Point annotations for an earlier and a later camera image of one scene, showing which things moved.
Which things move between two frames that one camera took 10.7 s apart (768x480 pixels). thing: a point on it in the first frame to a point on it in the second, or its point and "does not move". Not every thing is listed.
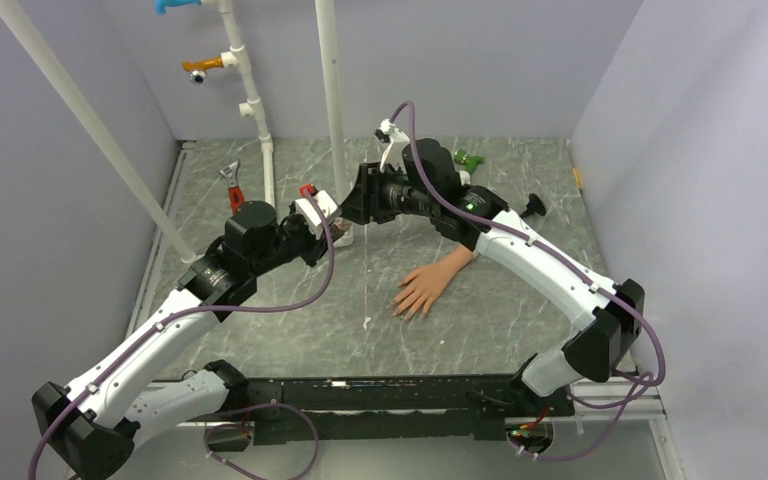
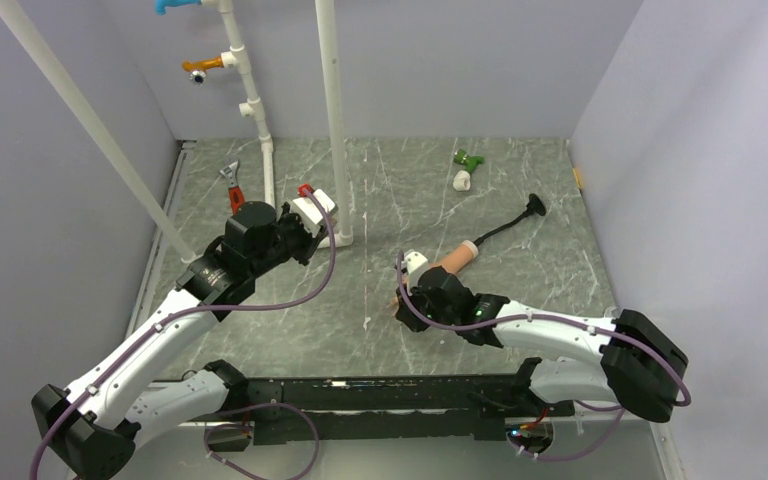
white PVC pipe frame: [249, 107] does not move
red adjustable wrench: [235, 193] does not move
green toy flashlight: [468, 162] does not move
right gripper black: [365, 200] to [407, 314]
